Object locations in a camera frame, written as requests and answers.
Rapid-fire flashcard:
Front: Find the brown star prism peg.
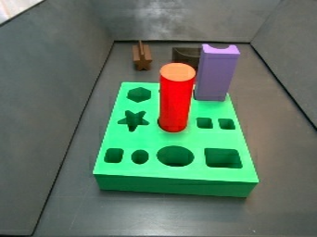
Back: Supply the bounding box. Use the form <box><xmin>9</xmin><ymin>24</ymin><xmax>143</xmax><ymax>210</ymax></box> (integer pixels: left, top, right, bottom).
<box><xmin>132</xmin><ymin>42</ymin><xmax>152</xmax><ymax>70</ymax></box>

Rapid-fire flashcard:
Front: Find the black curved fixture stand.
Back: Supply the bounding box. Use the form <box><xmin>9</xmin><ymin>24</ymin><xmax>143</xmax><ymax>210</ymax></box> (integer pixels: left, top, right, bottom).
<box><xmin>172</xmin><ymin>47</ymin><xmax>200</xmax><ymax>69</ymax></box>

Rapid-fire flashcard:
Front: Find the red cylinder peg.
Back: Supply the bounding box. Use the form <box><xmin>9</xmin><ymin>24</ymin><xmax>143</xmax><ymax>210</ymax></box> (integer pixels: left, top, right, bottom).
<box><xmin>157</xmin><ymin>63</ymin><xmax>195</xmax><ymax>132</ymax></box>

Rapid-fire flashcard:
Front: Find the green shape sorter block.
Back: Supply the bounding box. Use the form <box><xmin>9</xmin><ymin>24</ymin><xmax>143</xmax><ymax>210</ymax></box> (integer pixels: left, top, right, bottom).
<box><xmin>92</xmin><ymin>82</ymin><xmax>258</xmax><ymax>197</ymax></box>

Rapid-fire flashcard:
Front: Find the purple notched block peg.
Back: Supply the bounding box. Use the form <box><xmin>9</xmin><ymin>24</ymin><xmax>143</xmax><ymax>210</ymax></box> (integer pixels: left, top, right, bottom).
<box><xmin>193</xmin><ymin>44</ymin><xmax>240</xmax><ymax>101</ymax></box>

